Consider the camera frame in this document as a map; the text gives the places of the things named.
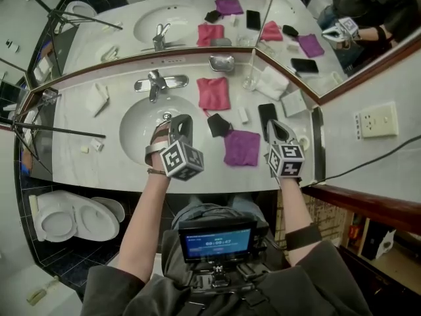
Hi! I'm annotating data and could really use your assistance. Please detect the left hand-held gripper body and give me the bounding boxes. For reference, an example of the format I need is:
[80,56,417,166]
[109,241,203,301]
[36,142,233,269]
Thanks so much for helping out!
[160,133,205,181]

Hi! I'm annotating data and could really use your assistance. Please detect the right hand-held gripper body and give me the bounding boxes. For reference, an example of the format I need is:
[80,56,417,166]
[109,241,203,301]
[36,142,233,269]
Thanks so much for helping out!
[265,136,306,179]

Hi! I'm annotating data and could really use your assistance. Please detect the silver soap dish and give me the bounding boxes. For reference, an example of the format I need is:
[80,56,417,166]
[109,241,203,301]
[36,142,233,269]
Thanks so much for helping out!
[209,54,235,72]

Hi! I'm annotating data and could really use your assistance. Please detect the person's right forearm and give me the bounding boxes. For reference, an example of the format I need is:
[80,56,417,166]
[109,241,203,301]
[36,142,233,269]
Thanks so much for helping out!
[279,175,322,266]

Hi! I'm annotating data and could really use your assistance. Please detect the person's left forearm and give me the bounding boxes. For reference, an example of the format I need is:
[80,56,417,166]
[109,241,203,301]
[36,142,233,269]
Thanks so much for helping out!
[116,171,172,284]

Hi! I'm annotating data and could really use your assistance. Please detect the person's left hand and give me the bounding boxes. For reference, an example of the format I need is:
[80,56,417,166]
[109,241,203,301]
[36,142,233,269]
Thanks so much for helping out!
[144,122,172,174]

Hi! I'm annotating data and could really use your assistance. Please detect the black smartphone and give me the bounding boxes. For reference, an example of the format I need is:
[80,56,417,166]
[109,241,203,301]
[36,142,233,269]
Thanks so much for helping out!
[258,103,279,142]

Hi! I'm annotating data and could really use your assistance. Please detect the long black ledge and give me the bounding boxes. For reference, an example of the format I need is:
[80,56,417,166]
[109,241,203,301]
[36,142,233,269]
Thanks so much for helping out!
[310,106,326,182]

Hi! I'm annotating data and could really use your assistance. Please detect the white and green card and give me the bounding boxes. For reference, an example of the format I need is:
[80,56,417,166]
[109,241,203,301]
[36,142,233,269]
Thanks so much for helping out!
[281,89,312,118]

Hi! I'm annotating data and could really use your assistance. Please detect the black cloth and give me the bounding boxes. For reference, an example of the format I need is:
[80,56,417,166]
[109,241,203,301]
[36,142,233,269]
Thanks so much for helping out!
[207,113,234,138]

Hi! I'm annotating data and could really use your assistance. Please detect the purple cloth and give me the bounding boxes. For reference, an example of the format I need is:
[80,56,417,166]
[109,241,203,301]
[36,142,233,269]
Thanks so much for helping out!
[223,129,261,167]

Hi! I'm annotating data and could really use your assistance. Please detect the pink cloth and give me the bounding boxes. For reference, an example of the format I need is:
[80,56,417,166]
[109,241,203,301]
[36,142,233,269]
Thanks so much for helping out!
[196,76,231,118]

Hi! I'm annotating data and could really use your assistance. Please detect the white sink basin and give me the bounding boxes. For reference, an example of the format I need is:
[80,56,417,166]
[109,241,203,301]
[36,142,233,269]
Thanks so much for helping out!
[118,94,211,172]

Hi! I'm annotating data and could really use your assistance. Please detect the thick folded white towel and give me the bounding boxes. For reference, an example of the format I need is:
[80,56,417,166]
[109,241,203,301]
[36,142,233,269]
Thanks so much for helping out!
[255,66,290,101]

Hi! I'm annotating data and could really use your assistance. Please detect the chrome faucet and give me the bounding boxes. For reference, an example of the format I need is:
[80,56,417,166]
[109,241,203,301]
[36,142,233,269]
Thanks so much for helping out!
[134,69,190,103]

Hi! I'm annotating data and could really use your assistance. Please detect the clear drinking glass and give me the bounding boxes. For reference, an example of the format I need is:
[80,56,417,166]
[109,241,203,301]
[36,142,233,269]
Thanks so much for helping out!
[242,67,259,92]

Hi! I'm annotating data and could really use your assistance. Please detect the person's blue jeans legs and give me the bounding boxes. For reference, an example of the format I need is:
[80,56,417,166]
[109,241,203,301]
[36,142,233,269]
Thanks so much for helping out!
[170,192,264,230]

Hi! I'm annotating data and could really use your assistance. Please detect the chest mounted monitor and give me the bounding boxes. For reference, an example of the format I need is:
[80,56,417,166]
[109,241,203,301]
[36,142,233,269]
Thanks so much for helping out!
[177,219,259,265]

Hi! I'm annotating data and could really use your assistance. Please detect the small folded white towel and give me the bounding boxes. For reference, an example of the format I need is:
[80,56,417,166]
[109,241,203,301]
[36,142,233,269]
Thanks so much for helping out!
[86,82,110,117]

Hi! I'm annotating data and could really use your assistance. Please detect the narrow wood framed mirror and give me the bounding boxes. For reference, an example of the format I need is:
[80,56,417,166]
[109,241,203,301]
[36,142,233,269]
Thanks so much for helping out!
[255,0,421,105]

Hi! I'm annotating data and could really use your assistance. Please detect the black tripod light stand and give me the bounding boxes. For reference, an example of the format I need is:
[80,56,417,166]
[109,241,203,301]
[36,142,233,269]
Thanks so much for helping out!
[0,89,107,177]

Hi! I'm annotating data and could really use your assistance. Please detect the person's dark grey shirt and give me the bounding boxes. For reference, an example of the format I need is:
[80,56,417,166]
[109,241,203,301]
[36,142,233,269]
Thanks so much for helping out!
[80,230,372,316]

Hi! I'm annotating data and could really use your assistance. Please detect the wide wood framed mirror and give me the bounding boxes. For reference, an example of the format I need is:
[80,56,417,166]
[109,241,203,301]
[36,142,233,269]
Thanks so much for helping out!
[22,0,280,93]

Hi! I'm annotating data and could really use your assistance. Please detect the thick black power cable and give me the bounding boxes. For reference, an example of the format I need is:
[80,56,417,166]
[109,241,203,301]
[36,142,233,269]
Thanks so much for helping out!
[309,133,421,187]

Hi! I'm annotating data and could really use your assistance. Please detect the cream wall power socket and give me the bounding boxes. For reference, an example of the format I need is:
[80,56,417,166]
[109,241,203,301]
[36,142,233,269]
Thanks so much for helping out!
[353,101,399,141]

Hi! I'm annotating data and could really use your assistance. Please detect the black chest rig mount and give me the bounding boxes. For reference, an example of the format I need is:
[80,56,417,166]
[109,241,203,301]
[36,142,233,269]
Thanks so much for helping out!
[187,261,274,309]

